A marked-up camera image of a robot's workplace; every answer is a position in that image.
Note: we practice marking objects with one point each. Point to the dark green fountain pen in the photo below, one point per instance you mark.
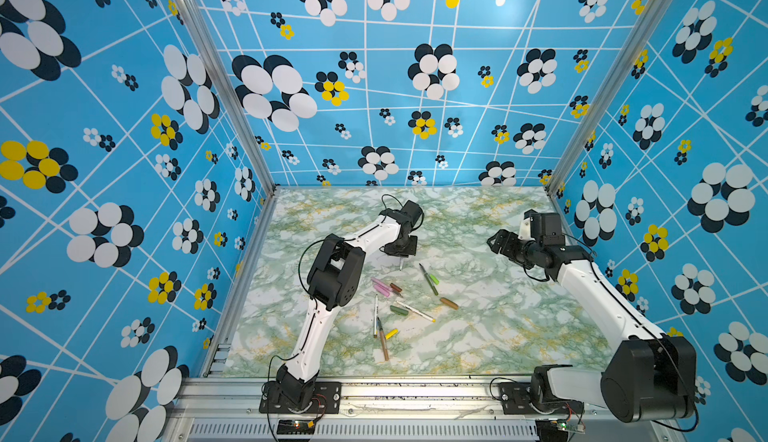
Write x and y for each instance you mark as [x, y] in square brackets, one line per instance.
[428, 278]

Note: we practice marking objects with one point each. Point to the white pen yellow tip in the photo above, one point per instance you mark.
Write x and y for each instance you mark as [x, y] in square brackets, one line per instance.
[415, 311]

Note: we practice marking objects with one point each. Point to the brown fountain pen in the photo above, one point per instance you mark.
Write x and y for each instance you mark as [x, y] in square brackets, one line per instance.
[382, 338]

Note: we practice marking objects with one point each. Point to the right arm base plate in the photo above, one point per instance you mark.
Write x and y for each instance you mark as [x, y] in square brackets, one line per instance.
[515, 399]

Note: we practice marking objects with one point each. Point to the pink pen cap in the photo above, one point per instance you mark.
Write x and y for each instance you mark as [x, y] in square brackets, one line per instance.
[382, 290]

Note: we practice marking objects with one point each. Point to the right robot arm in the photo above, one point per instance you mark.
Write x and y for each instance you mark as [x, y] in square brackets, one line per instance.
[650, 376]

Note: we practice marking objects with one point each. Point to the aluminium front rail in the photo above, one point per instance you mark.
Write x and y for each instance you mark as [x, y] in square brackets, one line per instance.
[387, 409]

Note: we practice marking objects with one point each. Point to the right circuit board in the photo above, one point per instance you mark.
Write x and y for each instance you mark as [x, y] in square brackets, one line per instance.
[559, 429]

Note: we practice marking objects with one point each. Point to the left circuit board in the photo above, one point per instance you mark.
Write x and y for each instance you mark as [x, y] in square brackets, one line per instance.
[296, 427]

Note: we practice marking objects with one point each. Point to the circuit board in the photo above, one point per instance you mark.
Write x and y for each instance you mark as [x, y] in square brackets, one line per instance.
[296, 427]
[559, 429]

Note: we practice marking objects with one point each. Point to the left corner aluminium post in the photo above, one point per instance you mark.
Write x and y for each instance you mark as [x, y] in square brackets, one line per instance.
[203, 42]

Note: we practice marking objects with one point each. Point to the corner aluminium post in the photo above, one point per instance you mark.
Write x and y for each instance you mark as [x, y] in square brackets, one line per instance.
[635, 43]
[203, 42]

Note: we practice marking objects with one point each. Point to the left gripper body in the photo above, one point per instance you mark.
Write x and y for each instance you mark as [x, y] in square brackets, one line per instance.
[408, 248]

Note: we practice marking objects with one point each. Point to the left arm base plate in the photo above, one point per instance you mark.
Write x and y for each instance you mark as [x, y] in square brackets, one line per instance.
[319, 398]

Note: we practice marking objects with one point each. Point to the pink fountain pen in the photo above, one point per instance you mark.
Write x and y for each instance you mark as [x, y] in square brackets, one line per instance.
[377, 281]

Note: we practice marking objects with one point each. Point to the tan brown pen cap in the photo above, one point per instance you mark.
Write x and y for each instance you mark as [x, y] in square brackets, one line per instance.
[449, 303]

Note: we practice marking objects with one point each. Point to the white slim pen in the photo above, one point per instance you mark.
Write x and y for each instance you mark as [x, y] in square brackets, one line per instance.
[375, 318]

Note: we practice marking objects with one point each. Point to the dark green pen cap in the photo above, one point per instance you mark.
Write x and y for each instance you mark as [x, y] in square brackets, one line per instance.
[399, 310]

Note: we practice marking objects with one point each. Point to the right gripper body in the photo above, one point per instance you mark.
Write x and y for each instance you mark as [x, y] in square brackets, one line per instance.
[522, 252]

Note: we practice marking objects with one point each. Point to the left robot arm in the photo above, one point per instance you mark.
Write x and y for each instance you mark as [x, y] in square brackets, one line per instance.
[331, 283]

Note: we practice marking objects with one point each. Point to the right corner aluminium post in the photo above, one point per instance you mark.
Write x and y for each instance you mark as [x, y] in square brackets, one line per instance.
[635, 43]

